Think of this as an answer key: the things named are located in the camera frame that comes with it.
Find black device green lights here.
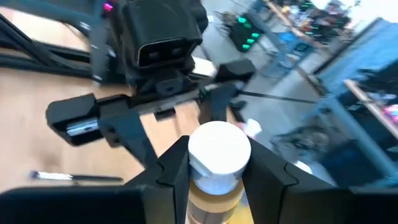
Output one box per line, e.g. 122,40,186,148
228,14,266,53

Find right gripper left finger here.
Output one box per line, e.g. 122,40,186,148
124,136,191,224

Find black paint brush silver ferrule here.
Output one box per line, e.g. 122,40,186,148
29,170,124,184

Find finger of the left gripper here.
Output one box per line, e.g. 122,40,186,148
198,81,238,125
98,109,159,169

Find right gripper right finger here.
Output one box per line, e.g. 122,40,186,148
243,137,339,224

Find black aluminium table frame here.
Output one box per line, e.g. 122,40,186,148
0,14,94,79

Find small ochre paint bottle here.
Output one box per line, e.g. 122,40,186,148
185,120,252,224

